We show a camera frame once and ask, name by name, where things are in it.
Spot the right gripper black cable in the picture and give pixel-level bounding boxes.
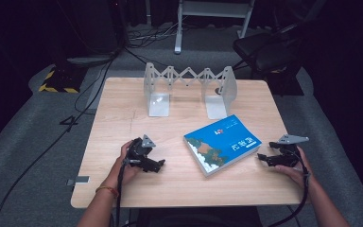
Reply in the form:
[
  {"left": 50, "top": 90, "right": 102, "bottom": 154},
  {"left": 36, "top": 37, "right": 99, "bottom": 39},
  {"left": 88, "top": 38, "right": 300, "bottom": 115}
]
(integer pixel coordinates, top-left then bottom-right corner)
[{"left": 268, "top": 150, "right": 312, "bottom": 227}]

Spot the person's left hand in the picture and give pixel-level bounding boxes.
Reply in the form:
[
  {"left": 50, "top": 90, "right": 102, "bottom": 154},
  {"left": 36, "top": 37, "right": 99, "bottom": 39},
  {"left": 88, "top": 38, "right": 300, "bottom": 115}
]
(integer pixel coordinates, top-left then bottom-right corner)
[{"left": 105, "top": 140, "right": 143, "bottom": 190}]

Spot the red and gold bracelet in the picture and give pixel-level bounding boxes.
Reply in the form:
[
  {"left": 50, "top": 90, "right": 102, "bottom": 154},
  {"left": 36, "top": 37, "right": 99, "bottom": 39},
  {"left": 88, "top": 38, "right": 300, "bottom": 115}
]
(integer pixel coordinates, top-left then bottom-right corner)
[{"left": 95, "top": 185, "right": 120, "bottom": 199}]

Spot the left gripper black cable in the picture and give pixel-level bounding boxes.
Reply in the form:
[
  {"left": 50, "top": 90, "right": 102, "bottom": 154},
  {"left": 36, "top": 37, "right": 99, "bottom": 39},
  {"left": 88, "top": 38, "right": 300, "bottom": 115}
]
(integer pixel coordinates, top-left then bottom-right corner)
[{"left": 114, "top": 157, "right": 130, "bottom": 227}]

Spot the dark equipment stand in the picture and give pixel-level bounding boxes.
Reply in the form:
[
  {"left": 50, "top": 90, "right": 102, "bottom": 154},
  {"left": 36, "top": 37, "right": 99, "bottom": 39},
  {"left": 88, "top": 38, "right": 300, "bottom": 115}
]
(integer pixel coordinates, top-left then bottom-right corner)
[{"left": 55, "top": 0, "right": 128, "bottom": 65}]

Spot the bundle of floor cables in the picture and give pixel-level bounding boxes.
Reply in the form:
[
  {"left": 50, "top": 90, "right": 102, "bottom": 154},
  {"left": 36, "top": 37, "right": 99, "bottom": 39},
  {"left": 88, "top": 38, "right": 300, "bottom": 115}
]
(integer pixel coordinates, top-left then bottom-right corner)
[{"left": 126, "top": 22, "right": 183, "bottom": 50}]

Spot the black and yellow striped base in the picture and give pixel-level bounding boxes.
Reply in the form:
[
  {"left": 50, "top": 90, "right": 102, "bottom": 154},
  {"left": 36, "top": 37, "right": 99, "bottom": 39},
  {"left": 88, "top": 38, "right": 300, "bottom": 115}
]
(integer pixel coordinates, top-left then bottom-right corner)
[{"left": 38, "top": 64, "right": 88, "bottom": 94}]

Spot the blue book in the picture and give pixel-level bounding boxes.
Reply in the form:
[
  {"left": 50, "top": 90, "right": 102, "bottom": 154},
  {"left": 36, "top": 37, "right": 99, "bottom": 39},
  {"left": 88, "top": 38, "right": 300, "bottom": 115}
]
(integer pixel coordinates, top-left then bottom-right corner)
[{"left": 183, "top": 113, "right": 263, "bottom": 178}]

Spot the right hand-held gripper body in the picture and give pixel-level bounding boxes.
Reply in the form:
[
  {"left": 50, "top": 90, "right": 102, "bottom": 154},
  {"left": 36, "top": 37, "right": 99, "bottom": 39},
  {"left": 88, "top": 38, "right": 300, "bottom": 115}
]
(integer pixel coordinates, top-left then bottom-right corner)
[{"left": 275, "top": 134, "right": 310, "bottom": 168}]

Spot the grey tape strip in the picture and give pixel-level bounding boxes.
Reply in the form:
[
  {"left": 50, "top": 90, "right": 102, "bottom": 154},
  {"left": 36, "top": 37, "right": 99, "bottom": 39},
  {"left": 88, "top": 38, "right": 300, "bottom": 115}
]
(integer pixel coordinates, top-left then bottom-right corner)
[{"left": 66, "top": 175, "right": 91, "bottom": 187}]

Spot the white metal stand frame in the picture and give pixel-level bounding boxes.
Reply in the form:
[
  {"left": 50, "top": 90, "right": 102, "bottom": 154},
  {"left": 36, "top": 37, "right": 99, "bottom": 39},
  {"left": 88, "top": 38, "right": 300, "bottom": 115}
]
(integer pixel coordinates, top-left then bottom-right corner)
[{"left": 173, "top": 0, "right": 256, "bottom": 55}]

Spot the white expandable bookend rack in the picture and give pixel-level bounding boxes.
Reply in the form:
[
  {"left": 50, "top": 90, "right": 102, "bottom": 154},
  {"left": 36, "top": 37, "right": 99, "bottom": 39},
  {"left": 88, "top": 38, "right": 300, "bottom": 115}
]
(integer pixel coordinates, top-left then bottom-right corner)
[{"left": 143, "top": 61, "right": 238, "bottom": 120}]

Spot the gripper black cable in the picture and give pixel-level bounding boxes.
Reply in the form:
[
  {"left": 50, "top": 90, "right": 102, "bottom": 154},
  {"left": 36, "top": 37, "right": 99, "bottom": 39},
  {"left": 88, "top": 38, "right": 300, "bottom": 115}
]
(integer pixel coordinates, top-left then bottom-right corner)
[
  {"left": 114, "top": 157, "right": 130, "bottom": 227},
  {"left": 268, "top": 150, "right": 312, "bottom": 227}
]

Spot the looped black floor cable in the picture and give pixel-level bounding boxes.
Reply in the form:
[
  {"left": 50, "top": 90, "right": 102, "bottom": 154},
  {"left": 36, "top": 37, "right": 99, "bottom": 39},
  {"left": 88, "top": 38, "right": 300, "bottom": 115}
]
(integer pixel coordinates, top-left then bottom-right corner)
[{"left": 74, "top": 62, "right": 108, "bottom": 116}]

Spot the person's right hand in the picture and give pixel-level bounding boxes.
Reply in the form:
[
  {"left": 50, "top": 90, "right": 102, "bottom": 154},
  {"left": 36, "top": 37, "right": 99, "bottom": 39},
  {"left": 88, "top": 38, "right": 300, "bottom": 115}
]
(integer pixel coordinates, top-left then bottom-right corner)
[{"left": 275, "top": 146, "right": 313, "bottom": 187}]

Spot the long black floor cable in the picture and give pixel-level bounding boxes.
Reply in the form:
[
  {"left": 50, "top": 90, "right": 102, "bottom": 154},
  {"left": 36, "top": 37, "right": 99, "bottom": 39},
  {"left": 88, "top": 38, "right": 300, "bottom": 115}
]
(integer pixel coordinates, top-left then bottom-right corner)
[{"left": 0, "top": 56, "right": 117, "bottom": 227}]

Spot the black chair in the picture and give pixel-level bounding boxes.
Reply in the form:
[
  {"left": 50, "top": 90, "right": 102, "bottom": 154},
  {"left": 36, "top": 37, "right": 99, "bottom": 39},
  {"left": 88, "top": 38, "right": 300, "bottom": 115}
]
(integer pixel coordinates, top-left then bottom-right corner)
[{"left": 232, "top": 23, "right": 306, "bottom": 96}]

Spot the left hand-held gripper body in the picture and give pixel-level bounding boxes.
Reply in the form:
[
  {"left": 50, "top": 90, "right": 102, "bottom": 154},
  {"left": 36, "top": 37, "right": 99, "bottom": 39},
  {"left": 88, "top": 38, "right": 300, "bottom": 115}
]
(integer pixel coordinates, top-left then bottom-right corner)
[{"left": 126, "top": 134, "right": 159, "bottom": 173}]

